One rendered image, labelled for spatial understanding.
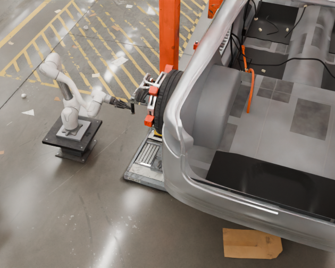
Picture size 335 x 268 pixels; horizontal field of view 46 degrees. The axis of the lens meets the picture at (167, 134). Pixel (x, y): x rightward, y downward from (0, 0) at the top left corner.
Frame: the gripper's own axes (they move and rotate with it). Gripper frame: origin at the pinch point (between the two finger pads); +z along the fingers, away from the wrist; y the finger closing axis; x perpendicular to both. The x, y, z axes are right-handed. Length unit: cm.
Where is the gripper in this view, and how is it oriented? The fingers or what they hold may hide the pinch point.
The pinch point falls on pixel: (128, 107)
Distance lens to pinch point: 414.9
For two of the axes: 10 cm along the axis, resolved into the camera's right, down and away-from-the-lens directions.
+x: -2.6, 6.2, 7.4
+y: 2.7, -6.9, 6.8
